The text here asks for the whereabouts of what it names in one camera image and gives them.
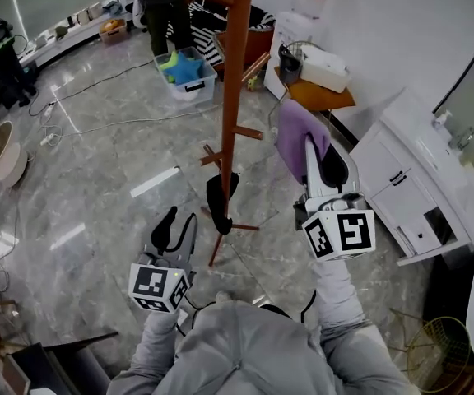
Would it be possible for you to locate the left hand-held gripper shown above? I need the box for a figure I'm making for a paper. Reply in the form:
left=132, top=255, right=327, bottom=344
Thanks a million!
left=128, top=205, right=199, bottom=314

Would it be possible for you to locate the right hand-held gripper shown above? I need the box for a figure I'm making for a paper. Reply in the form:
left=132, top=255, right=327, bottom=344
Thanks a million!
left=293, top=134, right=377, bottom=262

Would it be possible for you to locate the purple cloth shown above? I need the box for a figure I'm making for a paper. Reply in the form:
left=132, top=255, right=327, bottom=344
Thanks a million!
left=276, top=98, right=332, bottom=184

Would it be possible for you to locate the wooden coat rack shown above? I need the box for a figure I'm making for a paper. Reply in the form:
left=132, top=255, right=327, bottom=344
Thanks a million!
left=177, top=0, right=272, bottom=267

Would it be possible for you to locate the person's left forearm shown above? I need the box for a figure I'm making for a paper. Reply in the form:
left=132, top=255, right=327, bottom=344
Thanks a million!
left=132, top=309, right=180, bottom=369

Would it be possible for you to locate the person's right forearm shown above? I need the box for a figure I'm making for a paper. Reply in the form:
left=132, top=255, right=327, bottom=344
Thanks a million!
left=311, top=256, right=369, bottom=328

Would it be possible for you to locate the black hanging garment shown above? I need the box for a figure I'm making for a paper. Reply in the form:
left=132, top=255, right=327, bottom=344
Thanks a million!
left=206, top=170, right=241, bottom=236

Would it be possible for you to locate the white sink cabinet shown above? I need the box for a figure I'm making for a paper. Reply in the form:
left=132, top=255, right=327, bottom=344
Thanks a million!
left=348, top=87, right=474, bottom=267

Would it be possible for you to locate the white rectangular box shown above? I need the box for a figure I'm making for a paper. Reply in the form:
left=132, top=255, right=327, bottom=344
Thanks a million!
left=298, top=45, right=352, bottom=94

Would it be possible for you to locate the white soap pump bottle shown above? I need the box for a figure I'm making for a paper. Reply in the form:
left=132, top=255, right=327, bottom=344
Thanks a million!
left=433, top=109, right=453, bottom=129

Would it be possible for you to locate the person's grey hoodie torso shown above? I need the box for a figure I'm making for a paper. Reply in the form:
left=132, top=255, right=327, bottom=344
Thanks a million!
left=107, top=300, right=421, bottom=395

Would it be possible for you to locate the chrome faucet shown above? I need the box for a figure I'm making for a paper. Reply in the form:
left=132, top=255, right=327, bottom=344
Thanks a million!
left=448, top=126, right=474, bottom=151

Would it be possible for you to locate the brown armchair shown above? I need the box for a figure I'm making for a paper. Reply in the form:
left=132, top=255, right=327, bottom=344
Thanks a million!
left=214, top=26, right=275, bottom=73

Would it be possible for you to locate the clear plastic storage bin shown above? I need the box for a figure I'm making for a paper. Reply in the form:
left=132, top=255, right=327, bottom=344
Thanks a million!
left=153, top=46, right=218, bottom=107

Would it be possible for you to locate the white water dispenser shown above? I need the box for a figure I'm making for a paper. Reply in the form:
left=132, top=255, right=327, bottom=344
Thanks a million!
left=263, top=0, right=332, bottom=100

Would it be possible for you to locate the blue star plush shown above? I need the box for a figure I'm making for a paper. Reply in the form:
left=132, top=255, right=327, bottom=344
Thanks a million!
left=170, top=51, right=206, bottom=86

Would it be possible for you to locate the black desk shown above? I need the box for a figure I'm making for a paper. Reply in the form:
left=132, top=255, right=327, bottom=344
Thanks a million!
left=6, top=331, right=119, bottom=395

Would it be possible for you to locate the green plush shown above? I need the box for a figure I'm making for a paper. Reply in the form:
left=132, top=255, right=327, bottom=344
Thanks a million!
left=158, top=51, right=179, bottom=74

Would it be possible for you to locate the black white striped blanket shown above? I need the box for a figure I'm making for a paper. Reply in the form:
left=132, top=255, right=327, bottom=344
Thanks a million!
left=165, top=0, right=277, bottom=68

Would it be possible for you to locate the dark teal box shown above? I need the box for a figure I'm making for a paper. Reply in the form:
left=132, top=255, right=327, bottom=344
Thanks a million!
left=22, top=62, right=40, bottom=86

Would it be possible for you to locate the long white low bench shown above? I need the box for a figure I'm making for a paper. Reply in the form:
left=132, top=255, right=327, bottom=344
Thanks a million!
left=0, top=0, right=135, bottom=117

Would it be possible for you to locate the white swivel chair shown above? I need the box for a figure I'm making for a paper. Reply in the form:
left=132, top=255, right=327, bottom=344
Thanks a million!
left=132, top=0, right=147, bottom=29

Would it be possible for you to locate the row of small bench items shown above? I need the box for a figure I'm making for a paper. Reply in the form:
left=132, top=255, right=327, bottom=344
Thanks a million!
left=35, top=0, right=117, bottom=47

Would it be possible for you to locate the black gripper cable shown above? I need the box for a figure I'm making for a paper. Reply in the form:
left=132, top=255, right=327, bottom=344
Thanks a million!
left=300, top=290, right=318, bottom=324
left=174, top=294, right=217, bottom=337

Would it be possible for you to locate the white floor cable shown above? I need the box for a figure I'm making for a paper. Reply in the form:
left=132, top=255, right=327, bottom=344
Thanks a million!
left=39, top=103, right=224, bottom=147

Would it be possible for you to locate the black floor cable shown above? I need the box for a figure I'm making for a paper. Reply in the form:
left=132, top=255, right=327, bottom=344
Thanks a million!
left=29, top=59, right=156, bottom=118

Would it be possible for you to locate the yellow wire basket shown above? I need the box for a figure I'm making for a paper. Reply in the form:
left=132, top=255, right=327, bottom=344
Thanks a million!
left=405, top=316, right=472, bottom=394

